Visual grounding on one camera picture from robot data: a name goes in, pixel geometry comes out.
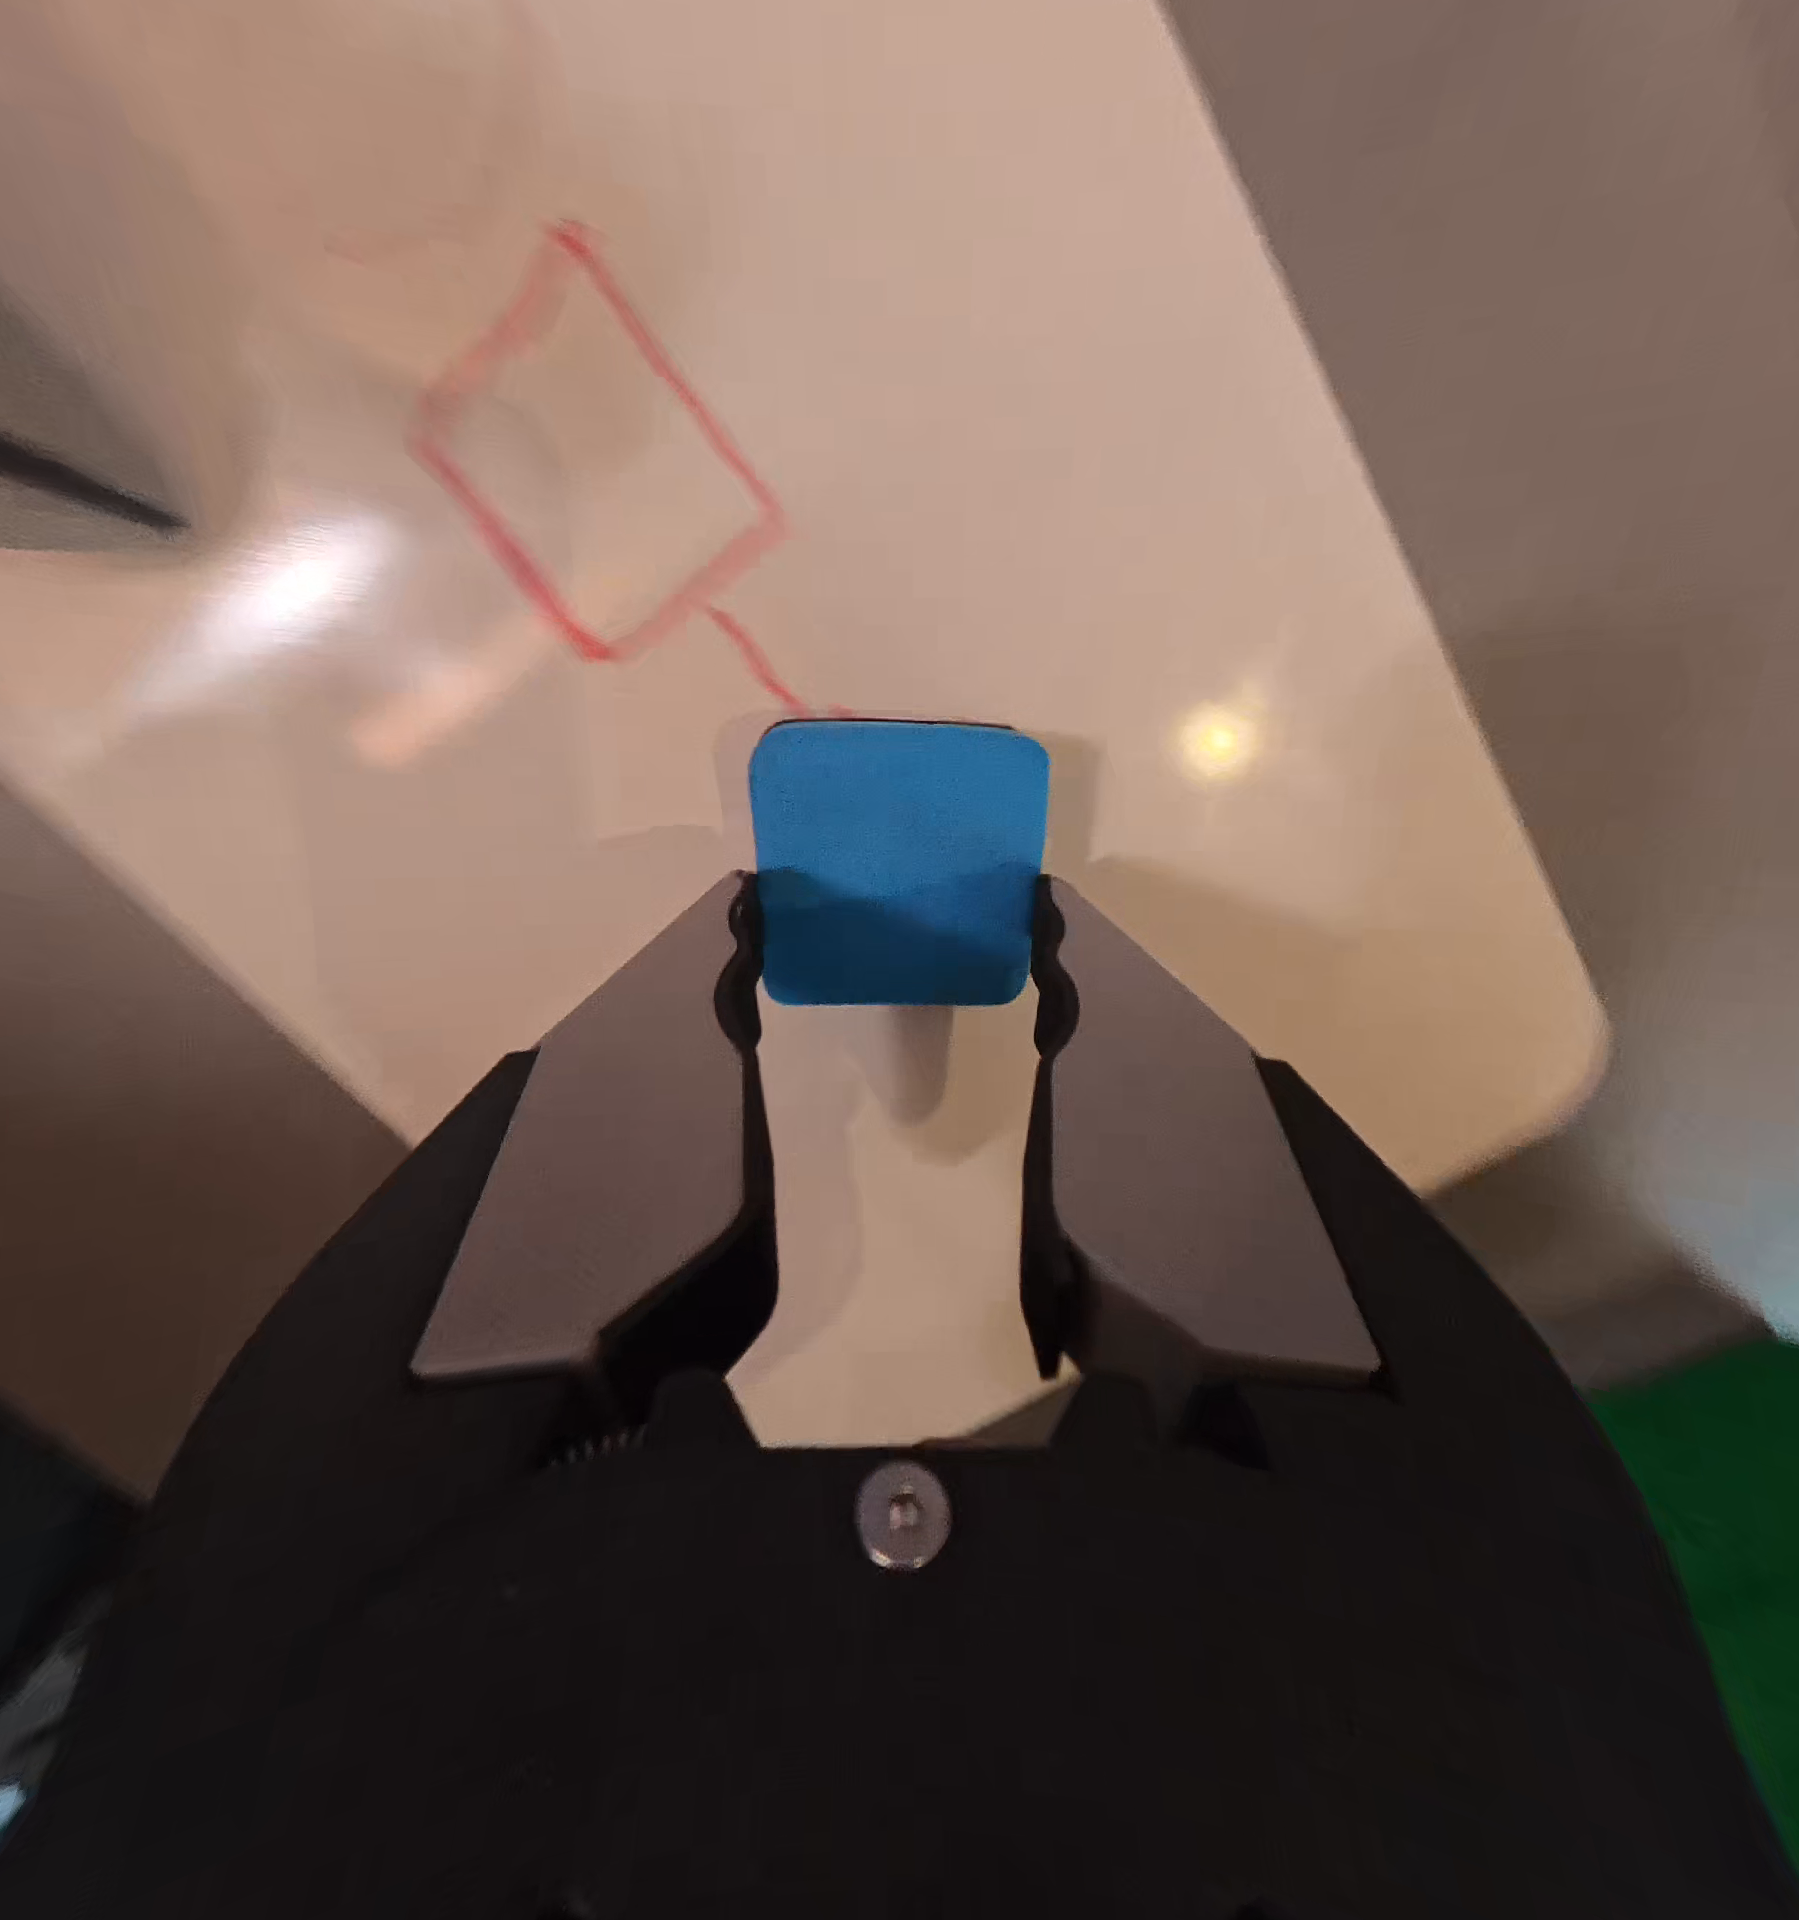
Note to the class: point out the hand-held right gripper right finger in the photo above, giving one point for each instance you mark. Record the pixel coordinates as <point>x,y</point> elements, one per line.
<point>1184,1185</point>

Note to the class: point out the blue whiteboard eraser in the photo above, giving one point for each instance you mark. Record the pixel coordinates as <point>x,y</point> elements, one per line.
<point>900,841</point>

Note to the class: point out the green plastic bin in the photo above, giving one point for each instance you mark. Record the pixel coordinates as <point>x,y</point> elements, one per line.
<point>1754,1574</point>

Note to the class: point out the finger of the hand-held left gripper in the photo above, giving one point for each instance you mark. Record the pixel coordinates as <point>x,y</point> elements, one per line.
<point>15,511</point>
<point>15,375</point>

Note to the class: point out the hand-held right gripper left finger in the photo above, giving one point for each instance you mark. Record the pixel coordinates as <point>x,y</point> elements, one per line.
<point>600,1171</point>

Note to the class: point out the white whiteboard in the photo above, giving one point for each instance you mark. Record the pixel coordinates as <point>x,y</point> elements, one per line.
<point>990,375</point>

